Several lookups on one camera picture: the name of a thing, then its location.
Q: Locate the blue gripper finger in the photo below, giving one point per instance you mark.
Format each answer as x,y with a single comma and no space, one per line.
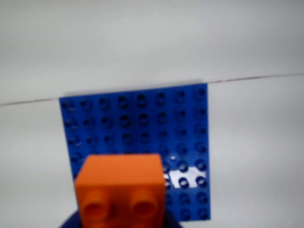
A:
171,221
71,221

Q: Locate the orange 2x4 brick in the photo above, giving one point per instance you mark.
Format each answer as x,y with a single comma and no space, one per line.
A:
121,180

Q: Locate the blue 8x8 base plate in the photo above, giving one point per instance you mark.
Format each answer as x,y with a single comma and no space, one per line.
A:
142,123

